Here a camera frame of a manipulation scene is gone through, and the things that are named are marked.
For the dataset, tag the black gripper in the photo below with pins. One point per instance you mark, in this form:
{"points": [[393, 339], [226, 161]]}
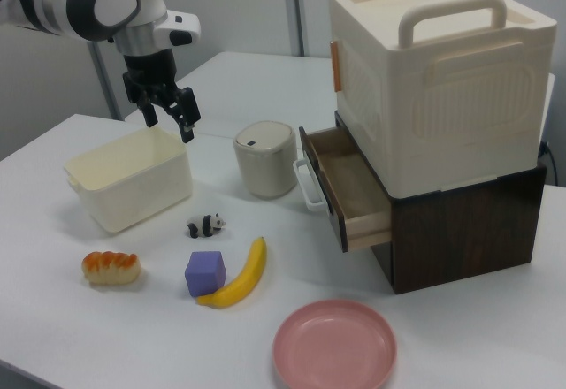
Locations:
{"points": [[148, 73]]}

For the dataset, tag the cream plastic box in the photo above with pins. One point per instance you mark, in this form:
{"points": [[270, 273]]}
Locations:
{"points": [[132, 190]]}

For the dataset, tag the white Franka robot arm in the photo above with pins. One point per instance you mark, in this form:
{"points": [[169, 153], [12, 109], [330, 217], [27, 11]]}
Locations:
{"points": [[66, 0]]}

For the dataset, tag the large cream storage box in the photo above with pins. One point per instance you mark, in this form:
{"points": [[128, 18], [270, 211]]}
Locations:
{"points": [[442, 97]]}

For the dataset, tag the beige small trash can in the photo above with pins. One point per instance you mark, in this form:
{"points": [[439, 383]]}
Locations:
{"points": [[265, 159]]}

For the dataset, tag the panda toy figure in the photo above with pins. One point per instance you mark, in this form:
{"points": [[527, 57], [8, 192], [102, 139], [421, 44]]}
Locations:
{"points": [[205, 224]]}

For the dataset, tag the toy bread roll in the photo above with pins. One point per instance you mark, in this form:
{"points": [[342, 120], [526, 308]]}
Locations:
{"points": [[110, 267]]}

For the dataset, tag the purple foam cube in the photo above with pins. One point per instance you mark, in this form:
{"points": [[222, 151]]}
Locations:
{"points": [[205, 274]]}

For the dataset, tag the yellow toy banana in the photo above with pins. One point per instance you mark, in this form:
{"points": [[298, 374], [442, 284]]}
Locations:
{"points": [[243, 280]]}

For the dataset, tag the pink plastic plate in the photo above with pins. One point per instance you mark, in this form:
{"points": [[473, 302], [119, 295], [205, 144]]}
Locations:
{"points": [[334, 345]]}

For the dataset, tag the dark wooden drawer cabinet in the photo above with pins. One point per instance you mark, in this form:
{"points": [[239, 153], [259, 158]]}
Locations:
{"points": [[464, 238]]}

